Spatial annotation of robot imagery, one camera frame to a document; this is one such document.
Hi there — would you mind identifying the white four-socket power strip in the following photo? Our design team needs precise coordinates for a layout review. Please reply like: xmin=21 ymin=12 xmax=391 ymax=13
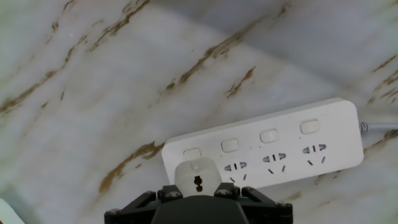
xmin=160 ymin=97 xmax=364 ymax=189

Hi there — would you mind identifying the grey power strip cable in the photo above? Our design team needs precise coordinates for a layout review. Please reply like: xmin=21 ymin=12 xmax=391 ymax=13
xmin=359 ymin=121 xmax=398 ymax=134

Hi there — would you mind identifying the white plug adapter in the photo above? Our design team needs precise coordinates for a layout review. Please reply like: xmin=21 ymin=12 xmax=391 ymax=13
xmin=174 ymin=157 xmax=223 ymax=197

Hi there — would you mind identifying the glossy marble pattern mat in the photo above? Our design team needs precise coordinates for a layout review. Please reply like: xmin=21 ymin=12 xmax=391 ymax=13
xmin=0 ymin=0 xmax=398 ymax=224

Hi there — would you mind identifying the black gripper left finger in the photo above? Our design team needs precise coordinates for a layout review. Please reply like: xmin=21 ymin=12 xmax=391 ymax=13
xmin=104 ymin=185 xmax=184 ymax=224

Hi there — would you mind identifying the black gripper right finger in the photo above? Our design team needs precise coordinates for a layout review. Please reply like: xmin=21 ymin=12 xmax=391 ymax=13
xmin=215 ymin=183 xmax=294 ymax=224

